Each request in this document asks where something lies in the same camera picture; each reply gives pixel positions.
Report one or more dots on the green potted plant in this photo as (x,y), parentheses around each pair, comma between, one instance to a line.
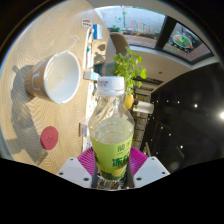
(128,66)

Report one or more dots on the brown paper cup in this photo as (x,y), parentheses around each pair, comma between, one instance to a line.
(63,76)

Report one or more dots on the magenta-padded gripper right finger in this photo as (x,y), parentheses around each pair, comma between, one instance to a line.
(150,170)

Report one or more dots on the pill blister pack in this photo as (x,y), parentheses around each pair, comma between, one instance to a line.
(87,23)

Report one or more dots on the grey curved sofa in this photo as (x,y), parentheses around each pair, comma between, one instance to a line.
(118,43)

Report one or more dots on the ceiling spot lights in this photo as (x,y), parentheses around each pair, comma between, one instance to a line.
(222,115)

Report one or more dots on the food picture window poster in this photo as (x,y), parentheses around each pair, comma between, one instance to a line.
(183,40)

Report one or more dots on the small light blue box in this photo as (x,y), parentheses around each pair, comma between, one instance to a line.
(90,75)

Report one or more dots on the blue and white box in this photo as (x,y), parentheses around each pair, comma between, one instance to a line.
(97,31)

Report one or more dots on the flat round red coaster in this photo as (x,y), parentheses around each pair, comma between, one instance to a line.
(49,137)

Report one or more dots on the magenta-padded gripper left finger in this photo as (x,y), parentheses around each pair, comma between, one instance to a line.
(75,170)

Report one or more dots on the clear bottle with green label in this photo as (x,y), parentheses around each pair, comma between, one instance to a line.
(111,143)

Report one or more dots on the white printed leaflet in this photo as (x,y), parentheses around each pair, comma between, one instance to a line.
(90,100)

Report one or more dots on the long white package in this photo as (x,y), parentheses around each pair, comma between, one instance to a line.
(89,46)

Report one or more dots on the thin clear straw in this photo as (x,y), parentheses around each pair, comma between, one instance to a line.
(74,42)

